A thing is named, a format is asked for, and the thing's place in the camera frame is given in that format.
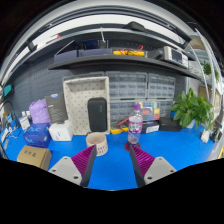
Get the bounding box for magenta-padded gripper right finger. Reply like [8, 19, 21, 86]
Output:
[128, 144, 178, 188]

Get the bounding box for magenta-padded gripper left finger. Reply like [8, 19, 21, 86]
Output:
[48, 144, 98, 188]

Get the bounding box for clear bottle with purple cap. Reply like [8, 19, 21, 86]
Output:
[127, 103, 144, 146]

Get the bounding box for brown cardboard box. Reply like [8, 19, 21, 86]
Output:
[16, 145, 53, 172]

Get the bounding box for white carton box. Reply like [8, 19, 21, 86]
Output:
[48, 120, 74, 142]

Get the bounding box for flat round red coaster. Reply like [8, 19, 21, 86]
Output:
[124, 141, 142, 153]

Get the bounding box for black box with white label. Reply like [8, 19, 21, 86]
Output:
[141, 120, 161, 135]

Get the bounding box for beige ribbed cup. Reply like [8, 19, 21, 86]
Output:
[85, 131, 109, 157]

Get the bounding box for blue printed box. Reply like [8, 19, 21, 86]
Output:
[23, 123, 52, 149]

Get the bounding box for flat black zip case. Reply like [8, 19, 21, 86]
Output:
[158, 116, 184, 132]

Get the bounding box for white plug adapter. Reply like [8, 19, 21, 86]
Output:
[199, 129, 212, 144]

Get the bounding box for clear organizer with coloured parts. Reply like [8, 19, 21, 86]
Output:
[141, 101, 161, 122]

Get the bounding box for yellow multimeter with red leads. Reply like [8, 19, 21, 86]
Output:
[110, 117, 130, 135]

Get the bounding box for dark grey upright box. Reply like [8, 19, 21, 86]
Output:
[44, 92, 69, 125]

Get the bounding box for small white box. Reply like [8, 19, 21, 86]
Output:
[18, 111, 31, 132]

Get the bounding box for purple plastic bag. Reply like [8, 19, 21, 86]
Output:
[28, 98, 51, 125]

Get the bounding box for black rounded case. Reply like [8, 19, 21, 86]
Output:
[87, 97, 108, 133]

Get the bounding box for green potted plant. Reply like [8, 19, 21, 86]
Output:
[170, 87, 215, 130]

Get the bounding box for low grey drawer cabinet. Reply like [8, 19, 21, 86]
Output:
[109, 99, 174, 125]

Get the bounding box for grey small-parts drawer cabinet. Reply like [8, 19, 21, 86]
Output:
[105, 71, 148, 101]
[147, 73, 177, 100]

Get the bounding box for black wall shelf unit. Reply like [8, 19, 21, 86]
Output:
[19, 21, 201, 81]

